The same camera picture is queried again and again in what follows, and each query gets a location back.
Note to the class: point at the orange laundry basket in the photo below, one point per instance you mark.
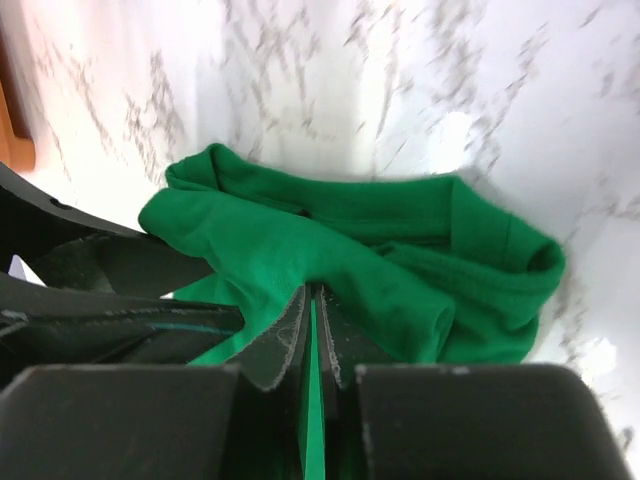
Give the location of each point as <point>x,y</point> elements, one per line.
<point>17,152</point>

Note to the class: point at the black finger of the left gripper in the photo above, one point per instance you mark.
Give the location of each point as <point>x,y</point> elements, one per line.
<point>71,249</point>
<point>42,326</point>

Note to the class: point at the green t shirt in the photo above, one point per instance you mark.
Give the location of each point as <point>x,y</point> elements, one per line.
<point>430,269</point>

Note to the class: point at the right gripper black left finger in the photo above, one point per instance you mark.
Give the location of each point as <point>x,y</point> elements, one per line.
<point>238,420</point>

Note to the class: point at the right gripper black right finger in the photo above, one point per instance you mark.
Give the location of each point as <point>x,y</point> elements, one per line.
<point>388,420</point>

